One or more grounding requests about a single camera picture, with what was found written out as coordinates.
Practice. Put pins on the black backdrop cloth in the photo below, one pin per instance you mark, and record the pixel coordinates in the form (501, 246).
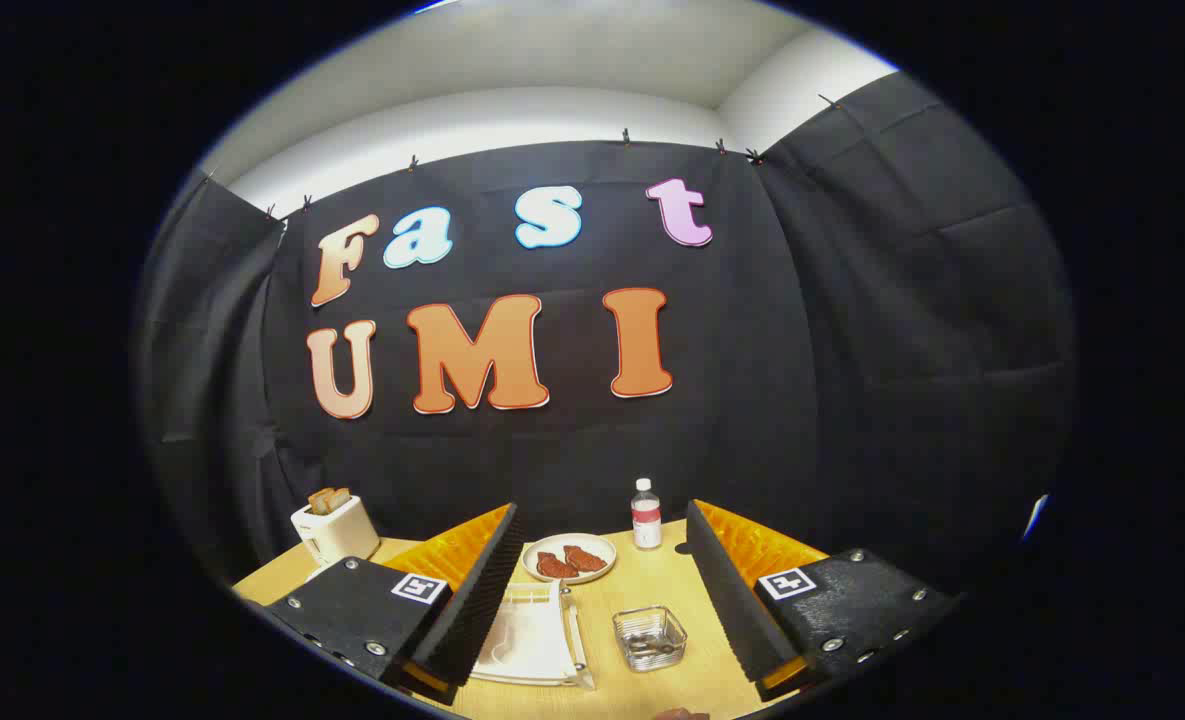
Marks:
(752, 400)

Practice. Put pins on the white toaster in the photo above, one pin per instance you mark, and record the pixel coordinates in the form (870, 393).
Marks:
(342, 535)

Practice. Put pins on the white plate with meat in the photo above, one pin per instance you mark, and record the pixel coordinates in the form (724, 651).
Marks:
(592, 577)

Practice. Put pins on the white dish rack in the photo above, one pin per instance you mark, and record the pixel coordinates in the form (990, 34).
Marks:
(532, 640)

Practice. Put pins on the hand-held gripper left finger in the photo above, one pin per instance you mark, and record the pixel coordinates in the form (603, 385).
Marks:
(482, 600)

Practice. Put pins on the white panel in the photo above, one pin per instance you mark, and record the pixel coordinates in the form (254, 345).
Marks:
(1036, 517)

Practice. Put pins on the clear bottle red label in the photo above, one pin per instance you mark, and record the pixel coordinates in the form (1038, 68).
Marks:
(646, 520)

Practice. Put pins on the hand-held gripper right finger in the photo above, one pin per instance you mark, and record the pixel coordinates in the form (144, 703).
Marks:
(727, 600)

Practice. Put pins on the toast slices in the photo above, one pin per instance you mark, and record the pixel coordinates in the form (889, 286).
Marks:
(329, 500)

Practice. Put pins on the brown meat piece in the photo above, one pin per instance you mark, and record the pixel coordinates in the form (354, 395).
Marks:
(587, 558)
(555, 566)

